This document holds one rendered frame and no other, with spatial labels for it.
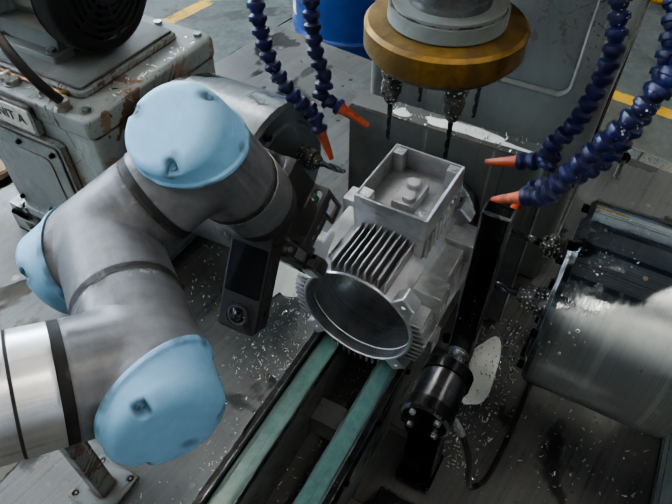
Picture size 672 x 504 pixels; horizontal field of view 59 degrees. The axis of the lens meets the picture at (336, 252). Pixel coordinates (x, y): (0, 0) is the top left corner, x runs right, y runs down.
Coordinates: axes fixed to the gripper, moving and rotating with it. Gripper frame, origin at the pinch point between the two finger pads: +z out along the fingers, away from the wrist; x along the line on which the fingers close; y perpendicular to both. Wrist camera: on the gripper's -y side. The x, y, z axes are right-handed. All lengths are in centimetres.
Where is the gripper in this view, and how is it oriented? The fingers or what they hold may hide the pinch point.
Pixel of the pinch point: (308, 272)
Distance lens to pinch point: 72.4
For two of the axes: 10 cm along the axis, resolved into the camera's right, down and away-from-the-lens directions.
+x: -8.7, -3.6, 3.3
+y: 4.2, -9.0, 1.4
